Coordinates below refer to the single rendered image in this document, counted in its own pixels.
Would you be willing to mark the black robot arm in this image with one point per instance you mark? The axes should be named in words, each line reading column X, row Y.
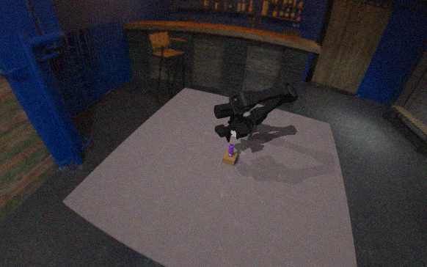
column 247, row 100

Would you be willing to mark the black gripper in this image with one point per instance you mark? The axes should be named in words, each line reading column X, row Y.
column 226, row 131

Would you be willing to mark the tan square block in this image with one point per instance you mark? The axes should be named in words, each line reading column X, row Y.
column 229, row 160

